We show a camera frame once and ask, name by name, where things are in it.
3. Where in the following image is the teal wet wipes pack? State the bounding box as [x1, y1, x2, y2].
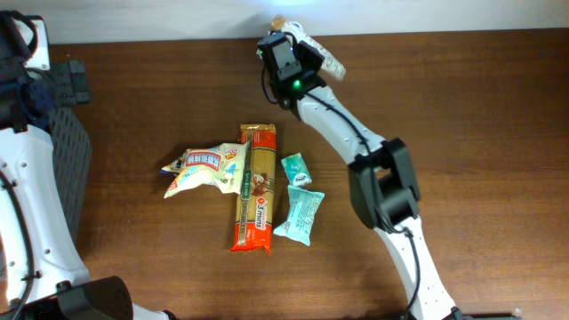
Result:
[273, 185, 325, 246]

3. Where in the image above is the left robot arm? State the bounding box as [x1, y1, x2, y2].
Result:
[1, 11, 171, 320]

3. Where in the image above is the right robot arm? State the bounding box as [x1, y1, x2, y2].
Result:
[257, 31, 463, 319]

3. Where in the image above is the white tube with cork cap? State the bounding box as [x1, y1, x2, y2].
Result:
[269, 15, 347, 81]

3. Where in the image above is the orange spaghetti packet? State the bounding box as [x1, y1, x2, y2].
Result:
[231, 124, 276, 252]

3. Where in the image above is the small teal tissue pack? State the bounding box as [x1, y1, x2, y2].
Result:
[281, 153, 312, 188]

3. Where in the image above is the cream snack bag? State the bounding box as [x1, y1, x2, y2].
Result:
[161, 143, 248, 198]

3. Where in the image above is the grey plastic basket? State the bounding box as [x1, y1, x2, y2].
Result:
[48, 108, 92, 242]

